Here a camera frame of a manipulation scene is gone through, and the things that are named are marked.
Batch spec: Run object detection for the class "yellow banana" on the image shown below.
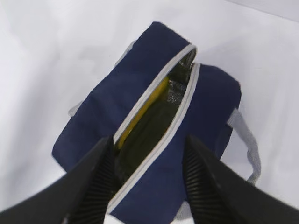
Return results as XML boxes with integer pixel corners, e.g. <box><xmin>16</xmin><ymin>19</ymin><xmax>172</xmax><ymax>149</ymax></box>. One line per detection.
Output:
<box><xmin>117</xmin><ymin>77</ymin><xmax>169</xmax><ymax>150</ymax></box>

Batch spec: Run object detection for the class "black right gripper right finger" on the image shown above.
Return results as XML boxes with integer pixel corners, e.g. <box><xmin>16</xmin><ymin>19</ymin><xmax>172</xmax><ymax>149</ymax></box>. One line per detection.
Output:
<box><xmin>185</xmin><ymin>135</ymin><xmax>299</xmax><ymax>224</ymax></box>

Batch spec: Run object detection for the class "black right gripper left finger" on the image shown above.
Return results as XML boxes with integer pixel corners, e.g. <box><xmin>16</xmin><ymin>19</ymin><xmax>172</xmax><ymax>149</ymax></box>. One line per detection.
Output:
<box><xmin>0</xmin><ymin>136</ymin><xmax>114</xmax><ymax>224</ymax></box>

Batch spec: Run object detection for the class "green lid food container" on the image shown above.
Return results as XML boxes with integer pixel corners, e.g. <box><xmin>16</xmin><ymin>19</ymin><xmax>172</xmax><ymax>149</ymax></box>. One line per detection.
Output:
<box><xmin>114</xmin><ymin>108</ymin><xmax>176</xmax><ymax>191</ymax></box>

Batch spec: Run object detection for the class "navy insulated lunch bag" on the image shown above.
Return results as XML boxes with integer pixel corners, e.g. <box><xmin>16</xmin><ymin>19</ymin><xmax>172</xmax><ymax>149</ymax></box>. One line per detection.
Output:
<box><xmin>52</xmin><ymin>22</ymin><xmax>261</xmax><ymax>224</ymax></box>

